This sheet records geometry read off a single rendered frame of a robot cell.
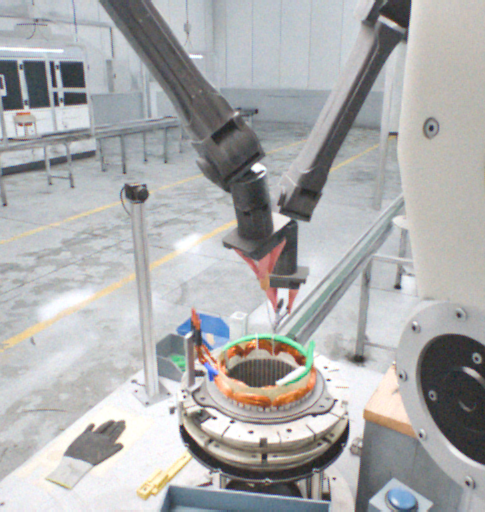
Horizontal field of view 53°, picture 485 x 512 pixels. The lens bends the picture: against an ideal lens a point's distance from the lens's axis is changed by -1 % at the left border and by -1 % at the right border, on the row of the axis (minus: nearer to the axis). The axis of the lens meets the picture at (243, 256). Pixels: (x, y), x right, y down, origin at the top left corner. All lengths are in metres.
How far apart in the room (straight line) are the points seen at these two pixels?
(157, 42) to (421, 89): 0.40
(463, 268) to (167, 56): 0.45
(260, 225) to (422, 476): 0.56
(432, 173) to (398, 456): 0.75
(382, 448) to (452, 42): 0.82
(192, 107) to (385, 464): 0.74
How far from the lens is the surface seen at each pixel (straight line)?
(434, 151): 0.33
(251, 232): 0.76
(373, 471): 1.07
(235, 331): 1.02
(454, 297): 0.38
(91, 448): 1.32
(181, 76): 0.66
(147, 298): 1.33
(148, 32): 0.66
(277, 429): 0.87
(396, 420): 0.97
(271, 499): 0.81
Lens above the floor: 1.65
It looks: 21 degrees down
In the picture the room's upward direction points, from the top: straight up
